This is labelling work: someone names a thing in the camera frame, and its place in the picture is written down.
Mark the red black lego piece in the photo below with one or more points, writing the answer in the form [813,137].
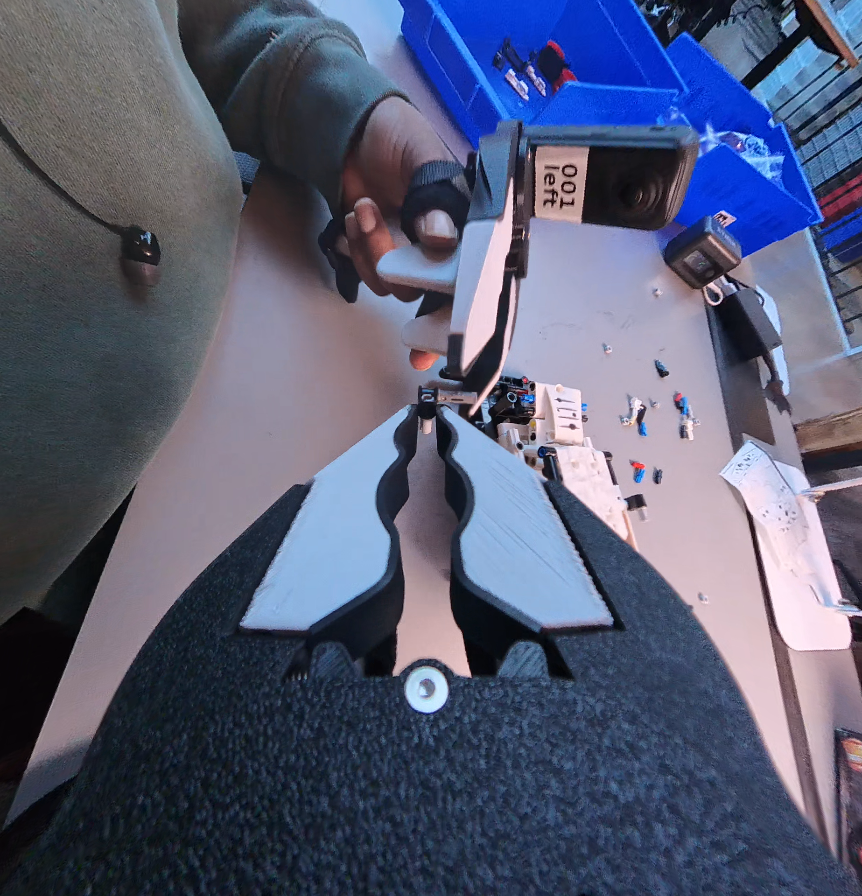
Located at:
[557,66]

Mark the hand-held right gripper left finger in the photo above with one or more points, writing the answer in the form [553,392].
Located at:
[319,560]

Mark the white booklet stand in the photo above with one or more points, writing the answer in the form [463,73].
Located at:
[809,602]

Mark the clear plastic bag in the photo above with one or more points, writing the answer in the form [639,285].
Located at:
[746,150]

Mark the lego set box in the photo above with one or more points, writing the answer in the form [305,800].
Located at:
[858,805]

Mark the small black device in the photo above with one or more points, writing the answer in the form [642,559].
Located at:
[704,252]

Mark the white lego truck model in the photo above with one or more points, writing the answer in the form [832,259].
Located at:
[578,476]

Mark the small black lego connector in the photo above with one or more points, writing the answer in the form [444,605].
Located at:
[426,395]

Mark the shelf of red blue bins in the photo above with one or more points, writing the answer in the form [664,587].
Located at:
[851,210]

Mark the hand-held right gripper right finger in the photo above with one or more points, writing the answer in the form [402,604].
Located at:
[529,560]

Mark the person's left hand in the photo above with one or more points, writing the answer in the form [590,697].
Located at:
[389,161]

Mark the black power adapter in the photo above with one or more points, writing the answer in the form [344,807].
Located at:
[749,322]

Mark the light grey lego pin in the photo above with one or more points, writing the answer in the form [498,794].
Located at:
[426,422]

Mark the white yellow lego subassembly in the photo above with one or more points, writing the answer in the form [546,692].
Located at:
[631,413]

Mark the black white lego piece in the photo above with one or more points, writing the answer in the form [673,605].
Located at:
[518,73]

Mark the blue storage bin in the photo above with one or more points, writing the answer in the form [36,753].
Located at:
[599,42]
[739,203]

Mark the lego sticker sheet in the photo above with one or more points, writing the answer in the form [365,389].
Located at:
[767,490]

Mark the black earbud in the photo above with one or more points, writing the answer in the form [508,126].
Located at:
[140,252]

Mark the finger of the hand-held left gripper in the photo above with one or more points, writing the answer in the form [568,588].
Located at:
[504,343]
[480,294]

